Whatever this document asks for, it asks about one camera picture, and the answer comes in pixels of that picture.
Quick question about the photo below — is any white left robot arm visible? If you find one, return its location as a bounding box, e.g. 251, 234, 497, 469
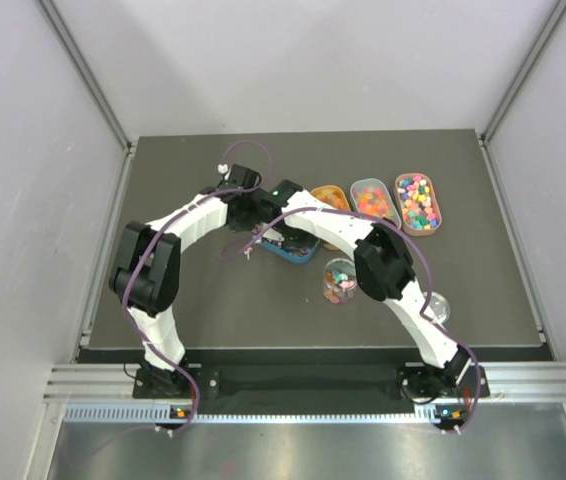
109, 164, 262, 398

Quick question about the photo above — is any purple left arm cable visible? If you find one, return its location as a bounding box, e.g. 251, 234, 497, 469
121, 140, 272, 436

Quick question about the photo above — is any aluminium front frame rail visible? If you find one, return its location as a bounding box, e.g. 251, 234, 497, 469
43, 362, 566, 404

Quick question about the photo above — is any grey slotted cable duct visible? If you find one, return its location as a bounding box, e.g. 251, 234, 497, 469
62, 398, 469, 425

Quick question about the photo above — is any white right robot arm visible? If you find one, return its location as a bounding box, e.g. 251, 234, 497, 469
248, 183, 472, 401

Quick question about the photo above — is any light blue candy tray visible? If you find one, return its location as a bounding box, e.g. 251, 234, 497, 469
350, 178, 402, 228

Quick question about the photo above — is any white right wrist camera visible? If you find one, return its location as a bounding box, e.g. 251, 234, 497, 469
256, 223, 284, 244

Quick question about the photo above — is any pink candy tray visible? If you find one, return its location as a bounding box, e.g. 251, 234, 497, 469
394, 173, 442, 236

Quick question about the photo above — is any orange candy tray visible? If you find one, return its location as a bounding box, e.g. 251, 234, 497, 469
311, 185, 351, 211

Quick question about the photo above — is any aluminium right frame post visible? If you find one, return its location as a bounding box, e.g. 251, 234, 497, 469
482, 0, 566, 144

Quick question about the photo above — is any aluminium left frame post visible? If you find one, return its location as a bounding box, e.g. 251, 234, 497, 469
34, 0, 132, 151

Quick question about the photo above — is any aluminium frame post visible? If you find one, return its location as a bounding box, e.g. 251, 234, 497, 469
34, 0, 132, 151
482, 0, 566, 144

